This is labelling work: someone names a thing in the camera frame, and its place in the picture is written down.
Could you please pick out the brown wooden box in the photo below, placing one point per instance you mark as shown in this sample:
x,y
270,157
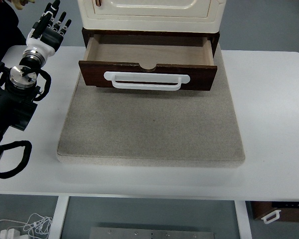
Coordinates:
x,y
289,211

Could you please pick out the white charger plug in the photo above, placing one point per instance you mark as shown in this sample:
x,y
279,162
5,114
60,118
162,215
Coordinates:
x,y
8,234

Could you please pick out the person's hand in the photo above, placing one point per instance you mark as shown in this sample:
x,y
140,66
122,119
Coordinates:
x,y
22,3

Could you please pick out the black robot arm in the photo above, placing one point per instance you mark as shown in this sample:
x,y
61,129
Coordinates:
x,y
7,104

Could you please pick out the brown wooden drawer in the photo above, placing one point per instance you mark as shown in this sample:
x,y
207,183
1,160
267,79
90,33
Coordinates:
x,y
149,53

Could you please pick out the cream cabinet with door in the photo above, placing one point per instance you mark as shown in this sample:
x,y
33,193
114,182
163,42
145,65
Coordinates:
x,y
149,22

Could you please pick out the white table leg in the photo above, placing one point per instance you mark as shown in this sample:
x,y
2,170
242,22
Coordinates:
x,y
243,221
59,216

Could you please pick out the grey fabric mat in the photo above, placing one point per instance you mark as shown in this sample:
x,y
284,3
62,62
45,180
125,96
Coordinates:
x,y
152,124

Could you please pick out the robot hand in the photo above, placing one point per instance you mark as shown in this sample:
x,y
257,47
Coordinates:
x,y
41,46

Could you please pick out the person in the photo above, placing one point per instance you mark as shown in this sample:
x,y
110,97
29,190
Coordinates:
x,y
2,32

